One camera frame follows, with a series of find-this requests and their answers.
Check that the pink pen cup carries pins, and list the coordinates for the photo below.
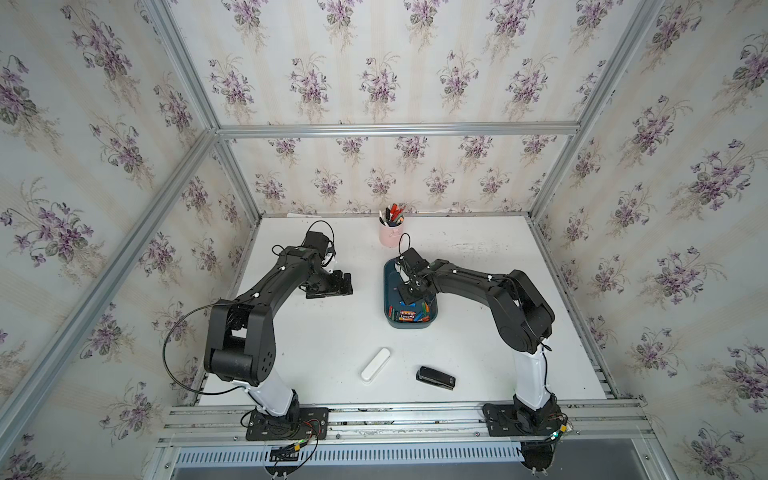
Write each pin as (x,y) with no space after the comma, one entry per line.
(390,233)

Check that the black stapler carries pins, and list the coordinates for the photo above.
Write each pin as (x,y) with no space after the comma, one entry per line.
(435,378)

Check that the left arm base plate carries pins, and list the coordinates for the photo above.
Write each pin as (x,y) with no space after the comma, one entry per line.
(287,423)

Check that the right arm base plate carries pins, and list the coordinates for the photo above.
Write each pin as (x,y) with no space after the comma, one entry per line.
(517,419)

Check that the teal plastic storage box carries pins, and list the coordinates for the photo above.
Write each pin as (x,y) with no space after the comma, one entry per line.
(400,315)

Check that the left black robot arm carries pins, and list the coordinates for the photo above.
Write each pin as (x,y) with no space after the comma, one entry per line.
(241,343)

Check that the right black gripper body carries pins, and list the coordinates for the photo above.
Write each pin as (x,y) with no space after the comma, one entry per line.
(407,290)

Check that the aluminium front rail frame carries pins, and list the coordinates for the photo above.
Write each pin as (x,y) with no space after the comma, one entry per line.
(392,434)

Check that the pens in cup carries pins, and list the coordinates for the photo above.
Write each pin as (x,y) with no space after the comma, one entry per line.
(392,216)

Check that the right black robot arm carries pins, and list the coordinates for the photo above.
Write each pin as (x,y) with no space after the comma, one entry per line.
(522,316)

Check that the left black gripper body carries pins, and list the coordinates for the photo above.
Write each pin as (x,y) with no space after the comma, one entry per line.
(328,284)

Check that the white rectangular case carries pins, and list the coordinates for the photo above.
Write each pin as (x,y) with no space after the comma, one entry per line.
(375,365)

